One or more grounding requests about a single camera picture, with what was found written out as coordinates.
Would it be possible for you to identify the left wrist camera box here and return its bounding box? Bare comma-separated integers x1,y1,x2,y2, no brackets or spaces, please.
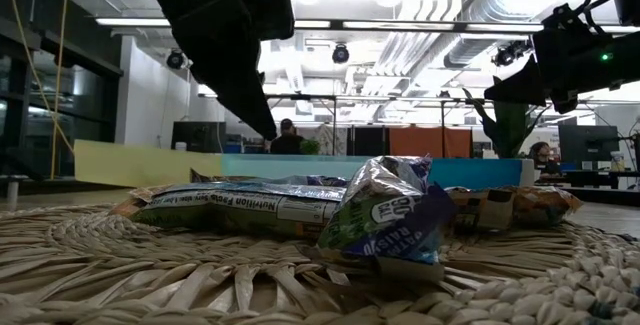
247,0,296,42

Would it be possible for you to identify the black ceiling spotlight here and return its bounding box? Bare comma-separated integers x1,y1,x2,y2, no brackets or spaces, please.
331,42,351,65
166,48,189,71
491,39,532,68

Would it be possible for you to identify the black monitor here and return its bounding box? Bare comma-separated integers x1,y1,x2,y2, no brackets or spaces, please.
171,121,227,154
558,124,620,170

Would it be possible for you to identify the snake plant in white pot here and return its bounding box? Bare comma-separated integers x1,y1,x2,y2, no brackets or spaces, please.
462,87,554,199

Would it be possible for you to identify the round woven straw mat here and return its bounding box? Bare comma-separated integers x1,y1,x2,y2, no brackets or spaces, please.
0,202,640,325

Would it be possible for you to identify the overhead LED light bar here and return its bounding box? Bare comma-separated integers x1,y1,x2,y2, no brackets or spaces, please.
94,17,640,34

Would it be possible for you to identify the black partition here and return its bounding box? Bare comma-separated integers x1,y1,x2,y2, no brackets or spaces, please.
348,125,390,158

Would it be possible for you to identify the black background frame stand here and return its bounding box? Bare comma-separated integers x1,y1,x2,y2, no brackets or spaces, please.
198,92,494,159

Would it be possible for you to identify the white cylindrical post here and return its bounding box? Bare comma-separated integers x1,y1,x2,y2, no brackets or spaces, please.
5,179,21,209

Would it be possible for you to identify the black background desk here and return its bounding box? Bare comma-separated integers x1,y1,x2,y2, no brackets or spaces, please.
534,167,640,197

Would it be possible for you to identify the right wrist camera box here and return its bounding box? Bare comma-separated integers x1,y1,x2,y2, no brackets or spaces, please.
542,2,604,39

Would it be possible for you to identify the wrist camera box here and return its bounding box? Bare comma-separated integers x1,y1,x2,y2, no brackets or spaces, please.
247,0,296,42
542,2,604,39

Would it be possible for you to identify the person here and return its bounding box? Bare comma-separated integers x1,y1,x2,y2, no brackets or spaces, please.
529,141,561,176
269,118,305,155

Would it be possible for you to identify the blue plastic bin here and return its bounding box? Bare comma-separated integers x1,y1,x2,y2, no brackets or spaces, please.
428,157,524,190

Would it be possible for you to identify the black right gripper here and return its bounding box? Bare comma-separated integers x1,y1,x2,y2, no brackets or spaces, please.
483,14,640,114

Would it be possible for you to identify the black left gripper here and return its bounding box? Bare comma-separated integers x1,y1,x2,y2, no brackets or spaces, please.
172,0,279,141

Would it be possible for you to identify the teal plastic bin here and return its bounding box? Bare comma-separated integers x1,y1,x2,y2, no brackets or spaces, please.
220,153,374,181

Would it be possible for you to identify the orange partition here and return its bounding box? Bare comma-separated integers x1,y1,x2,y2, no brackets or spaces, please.
388,125,473,159

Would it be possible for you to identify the yellow plastic bin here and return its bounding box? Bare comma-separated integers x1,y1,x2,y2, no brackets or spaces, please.
73,138,224,189

